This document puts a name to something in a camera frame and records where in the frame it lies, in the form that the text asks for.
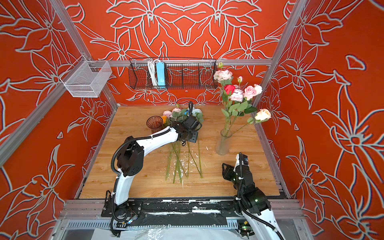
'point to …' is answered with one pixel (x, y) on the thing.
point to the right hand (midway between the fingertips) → (223, 164)
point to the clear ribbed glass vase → (223, 148)
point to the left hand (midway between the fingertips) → (193, 134)
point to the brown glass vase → (155, 123)
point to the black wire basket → (180, 73)
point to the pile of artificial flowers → (180, 155)
